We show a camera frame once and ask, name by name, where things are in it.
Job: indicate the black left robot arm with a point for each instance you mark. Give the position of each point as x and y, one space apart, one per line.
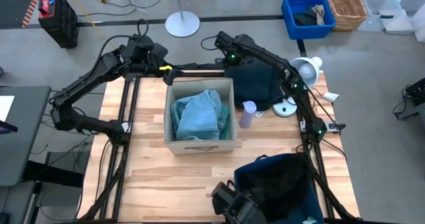
83 81

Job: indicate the dark garment in crate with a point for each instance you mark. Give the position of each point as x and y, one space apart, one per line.
303 18

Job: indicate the white round disc base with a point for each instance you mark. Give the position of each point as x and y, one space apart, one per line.
289 112

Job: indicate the black red tool case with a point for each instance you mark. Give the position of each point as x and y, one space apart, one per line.
59 21

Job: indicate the white paper tag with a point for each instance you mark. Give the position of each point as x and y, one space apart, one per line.
331 96

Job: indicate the turquoise garment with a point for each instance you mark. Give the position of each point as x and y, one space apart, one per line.
226 122

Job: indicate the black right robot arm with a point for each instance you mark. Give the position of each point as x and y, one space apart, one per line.
265 56

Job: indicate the purple spray bottle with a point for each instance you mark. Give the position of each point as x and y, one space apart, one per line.
247 116

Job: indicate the black garment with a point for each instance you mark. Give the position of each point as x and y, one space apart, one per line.
279 184

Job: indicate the white round floor stand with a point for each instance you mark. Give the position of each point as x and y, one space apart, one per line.
182 24

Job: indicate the black computer desk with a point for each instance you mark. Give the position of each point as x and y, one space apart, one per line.
26 134

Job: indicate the blue plastic crate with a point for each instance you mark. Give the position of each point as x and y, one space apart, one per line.
308 33

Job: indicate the white paper sheet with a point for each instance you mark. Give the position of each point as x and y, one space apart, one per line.
6 107

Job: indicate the dark navy garment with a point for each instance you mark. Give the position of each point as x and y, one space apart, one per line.
255 84

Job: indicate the small white tag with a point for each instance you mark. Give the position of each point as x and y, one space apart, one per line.
260 114

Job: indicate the light blue denim garment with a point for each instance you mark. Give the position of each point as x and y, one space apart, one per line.
199 114

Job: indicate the beige garment in crate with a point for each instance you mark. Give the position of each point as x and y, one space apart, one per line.
319 13

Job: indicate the navy white fabric basket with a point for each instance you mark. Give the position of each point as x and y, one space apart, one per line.
315 204

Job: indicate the beige fabric storage box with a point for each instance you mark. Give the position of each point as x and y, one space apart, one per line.
202 84

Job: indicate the clear plastic tub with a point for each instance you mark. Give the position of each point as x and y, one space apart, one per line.
375 4
418 14

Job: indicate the white lamp with bulb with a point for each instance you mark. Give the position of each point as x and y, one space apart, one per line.
307 69

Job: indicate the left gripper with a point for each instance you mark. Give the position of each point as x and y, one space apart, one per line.
156 56

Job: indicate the wicker basket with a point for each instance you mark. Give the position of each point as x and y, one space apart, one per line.
345 4

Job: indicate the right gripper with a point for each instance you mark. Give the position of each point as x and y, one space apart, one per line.
232 52

